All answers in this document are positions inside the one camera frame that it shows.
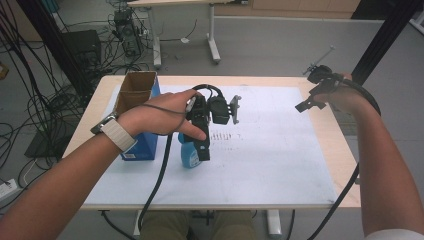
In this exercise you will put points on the white band wristwatch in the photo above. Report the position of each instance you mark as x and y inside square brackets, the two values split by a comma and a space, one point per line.
[118, 135]

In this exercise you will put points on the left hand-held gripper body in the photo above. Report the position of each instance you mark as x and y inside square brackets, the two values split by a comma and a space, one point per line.
[218, 110]

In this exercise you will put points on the blue cardboard box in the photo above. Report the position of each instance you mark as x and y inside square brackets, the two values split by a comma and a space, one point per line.
[135, 86]

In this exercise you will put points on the white sleeve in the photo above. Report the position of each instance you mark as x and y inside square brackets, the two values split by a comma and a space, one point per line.
[396, 235]

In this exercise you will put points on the white frame desk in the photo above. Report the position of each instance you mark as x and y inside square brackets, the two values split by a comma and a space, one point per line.
[213, 46]

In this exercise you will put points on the black box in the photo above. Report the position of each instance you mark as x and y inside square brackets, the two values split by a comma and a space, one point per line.
[81, 45]

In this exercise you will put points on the person's legs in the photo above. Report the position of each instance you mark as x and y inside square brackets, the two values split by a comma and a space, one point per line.
[230, 226]

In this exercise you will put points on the person's right hand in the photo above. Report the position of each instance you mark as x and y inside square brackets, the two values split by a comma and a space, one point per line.
[346, 98]

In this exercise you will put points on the blue spray bottle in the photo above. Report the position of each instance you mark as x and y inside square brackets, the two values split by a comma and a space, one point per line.
[188, 158]

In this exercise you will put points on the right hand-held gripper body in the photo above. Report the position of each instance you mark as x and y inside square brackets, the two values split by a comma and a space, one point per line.
[321, 76]

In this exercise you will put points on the person's left hand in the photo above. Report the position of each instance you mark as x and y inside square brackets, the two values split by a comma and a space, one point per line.
[156, 116]

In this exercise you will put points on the white table leg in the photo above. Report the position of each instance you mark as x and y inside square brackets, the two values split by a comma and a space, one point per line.
[137, 225]
[274, 223]

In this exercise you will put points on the black metal post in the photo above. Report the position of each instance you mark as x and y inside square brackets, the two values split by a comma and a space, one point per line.
[53, 36]
[383, 36]

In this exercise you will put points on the grey floor mat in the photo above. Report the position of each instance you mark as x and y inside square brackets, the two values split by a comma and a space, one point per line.
[343, 120]

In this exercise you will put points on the white paper mat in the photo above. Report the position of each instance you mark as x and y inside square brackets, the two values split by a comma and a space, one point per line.
[266, 160]

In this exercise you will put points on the white power strip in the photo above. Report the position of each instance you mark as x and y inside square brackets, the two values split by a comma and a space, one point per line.
[6, 188]

